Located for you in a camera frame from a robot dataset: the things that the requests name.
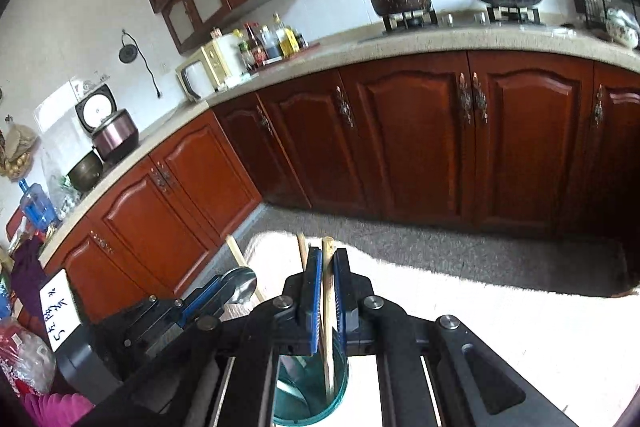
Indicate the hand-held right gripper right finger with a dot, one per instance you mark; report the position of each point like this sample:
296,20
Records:
341,297

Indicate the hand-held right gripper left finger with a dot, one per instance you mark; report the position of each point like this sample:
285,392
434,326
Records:
314,297

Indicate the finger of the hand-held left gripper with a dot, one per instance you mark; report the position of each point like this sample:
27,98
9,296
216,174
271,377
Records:
202,306
207,288

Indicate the metal spoon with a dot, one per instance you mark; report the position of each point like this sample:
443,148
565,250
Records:
242,284

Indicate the tan wooden chopstick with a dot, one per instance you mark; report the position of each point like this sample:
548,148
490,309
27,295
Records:
235,252
302,252

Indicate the teal transparent cup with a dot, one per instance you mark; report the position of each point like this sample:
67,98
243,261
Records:
305,387

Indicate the pink pleated item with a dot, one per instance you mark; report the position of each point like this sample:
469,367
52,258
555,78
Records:
55,409

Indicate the red plastic bag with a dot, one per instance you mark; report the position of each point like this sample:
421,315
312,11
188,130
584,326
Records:
25,357

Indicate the purple cloth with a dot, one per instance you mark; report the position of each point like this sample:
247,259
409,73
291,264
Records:
27,272

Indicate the blue water bottle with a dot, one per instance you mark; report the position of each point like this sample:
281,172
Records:
37,202

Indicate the dark brass bowl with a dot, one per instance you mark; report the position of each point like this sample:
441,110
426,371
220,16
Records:
85,172

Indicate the clear plastic bag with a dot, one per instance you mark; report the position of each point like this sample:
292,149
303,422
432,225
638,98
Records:
60,187

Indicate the red-brown wooden base cabinets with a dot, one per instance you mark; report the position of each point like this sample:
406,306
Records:
410,132

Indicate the maroon rice cooker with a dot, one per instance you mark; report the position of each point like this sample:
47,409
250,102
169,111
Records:
112,132

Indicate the cream microwave oven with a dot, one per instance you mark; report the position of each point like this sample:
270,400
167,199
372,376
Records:
205,74

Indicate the hanging bag of produce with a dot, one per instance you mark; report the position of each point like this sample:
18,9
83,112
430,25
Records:
17,152

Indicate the group of condiment bottles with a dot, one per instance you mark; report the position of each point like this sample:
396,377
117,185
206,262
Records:
272,42

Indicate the speckled stone countertop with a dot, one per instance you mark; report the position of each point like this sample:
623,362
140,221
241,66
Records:
400,47

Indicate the gas stove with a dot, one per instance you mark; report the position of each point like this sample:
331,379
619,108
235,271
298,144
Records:
450,24

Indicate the floral ceramic dish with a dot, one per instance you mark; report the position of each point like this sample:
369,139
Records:
622,29

